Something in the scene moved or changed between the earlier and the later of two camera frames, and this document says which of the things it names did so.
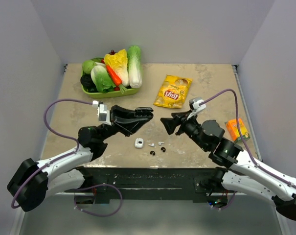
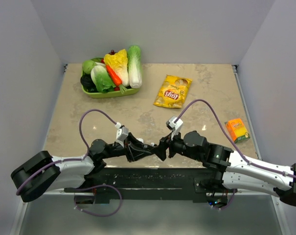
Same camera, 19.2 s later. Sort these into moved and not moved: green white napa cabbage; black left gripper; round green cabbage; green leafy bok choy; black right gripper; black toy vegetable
Moved: black left gripper; black right gripper
Not moved: green white napa cabbage; black toy vegetable; round green cabbage; green leafy bok choy
